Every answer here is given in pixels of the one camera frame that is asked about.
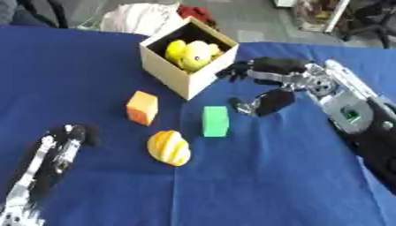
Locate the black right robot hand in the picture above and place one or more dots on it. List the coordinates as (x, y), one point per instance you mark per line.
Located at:
(276, 68)

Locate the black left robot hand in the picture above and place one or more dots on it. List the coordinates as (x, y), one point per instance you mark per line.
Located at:
(64, 147)

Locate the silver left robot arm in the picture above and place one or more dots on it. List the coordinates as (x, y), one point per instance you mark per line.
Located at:
(18, 206)

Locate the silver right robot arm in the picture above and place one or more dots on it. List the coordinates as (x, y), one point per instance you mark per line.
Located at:
(356, 114)

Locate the tan cardboard box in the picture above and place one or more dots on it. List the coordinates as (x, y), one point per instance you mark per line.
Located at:
(175, 73)

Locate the green block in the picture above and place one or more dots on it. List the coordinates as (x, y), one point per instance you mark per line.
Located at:
(215, 121)

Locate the yellow soft toy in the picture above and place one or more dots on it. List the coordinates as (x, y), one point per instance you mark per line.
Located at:
(193, 56)

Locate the orange block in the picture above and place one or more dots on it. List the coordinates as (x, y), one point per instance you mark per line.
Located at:
(142, 108)

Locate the red cloth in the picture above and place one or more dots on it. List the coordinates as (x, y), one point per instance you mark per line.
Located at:
(197, 13)

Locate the yellow striped toy fruit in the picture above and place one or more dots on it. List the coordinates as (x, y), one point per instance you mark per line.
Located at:
(168, 148)

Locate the black chair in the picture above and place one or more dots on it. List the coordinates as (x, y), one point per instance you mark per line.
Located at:
(374, 20)

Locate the white bag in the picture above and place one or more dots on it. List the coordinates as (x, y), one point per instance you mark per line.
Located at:
(139, 18)

